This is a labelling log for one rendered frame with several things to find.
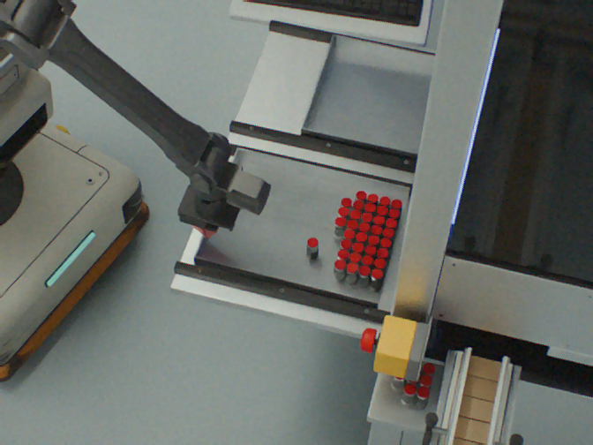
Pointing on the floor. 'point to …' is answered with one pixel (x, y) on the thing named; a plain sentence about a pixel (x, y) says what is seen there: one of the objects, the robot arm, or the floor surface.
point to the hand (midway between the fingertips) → (208, 233)
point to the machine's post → (441, 160)
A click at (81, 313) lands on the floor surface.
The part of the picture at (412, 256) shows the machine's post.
